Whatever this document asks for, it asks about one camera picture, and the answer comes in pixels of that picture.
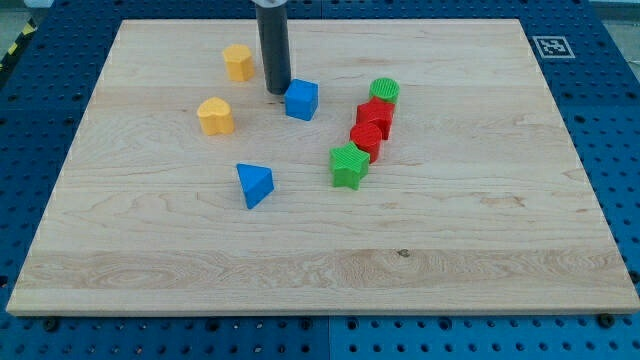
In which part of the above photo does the black bolt front left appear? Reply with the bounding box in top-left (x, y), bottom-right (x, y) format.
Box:
top-left (42, 318), bottom-right (59, 332)

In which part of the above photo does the green cylinder block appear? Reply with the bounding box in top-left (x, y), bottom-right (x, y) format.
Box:
top-left (369, 77), bottom-right (400, 104)

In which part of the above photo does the blue cube block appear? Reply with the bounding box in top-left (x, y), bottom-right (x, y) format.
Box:
top-left (284, 79), bottom-right (319, 121)

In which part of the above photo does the light wooden board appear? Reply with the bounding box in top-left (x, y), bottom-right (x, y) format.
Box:
top-left (7, 19), bottom-right (639, 317)

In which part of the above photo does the yellow heart block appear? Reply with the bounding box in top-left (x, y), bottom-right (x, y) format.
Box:
top-left (197, 97), bottom-right (235, 136)

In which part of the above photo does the green star block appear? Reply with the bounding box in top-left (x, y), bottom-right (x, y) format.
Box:
top-left (329, 141), bottom-right (370, 190)

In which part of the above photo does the red cylinder block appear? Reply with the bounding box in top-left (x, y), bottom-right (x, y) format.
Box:
top-left (349, 122), bottom-right (382, 163)

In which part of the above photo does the yellow hexagon block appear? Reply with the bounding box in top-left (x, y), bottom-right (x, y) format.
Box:
top-left (222, 44), bottom-right (255, 82)

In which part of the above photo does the blue triangle block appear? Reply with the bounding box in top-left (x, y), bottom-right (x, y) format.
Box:
top-left (236, 163), bottom-right (274, 209)

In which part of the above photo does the red pentagon block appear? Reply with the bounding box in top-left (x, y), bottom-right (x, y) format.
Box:
top-left (356, 96), bottom-right (395, 140)

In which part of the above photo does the black bolt front right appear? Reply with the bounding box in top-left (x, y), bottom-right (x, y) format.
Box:
top-left (597, 313), bottom-right (616, 329)

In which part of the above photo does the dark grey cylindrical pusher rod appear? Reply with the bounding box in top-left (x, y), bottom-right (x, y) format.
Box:
top-left (255, 0), bottom-right (291, 95)

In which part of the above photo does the black bolt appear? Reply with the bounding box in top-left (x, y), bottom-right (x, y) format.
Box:
top-left (42, 318), bottom-right (59, 332)
top-left (597, 313), bottom-right (616, 329)

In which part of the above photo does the white fiducial marker tag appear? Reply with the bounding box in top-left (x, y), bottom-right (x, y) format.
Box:
top-left (532, 35), bottom-right (575, 59)

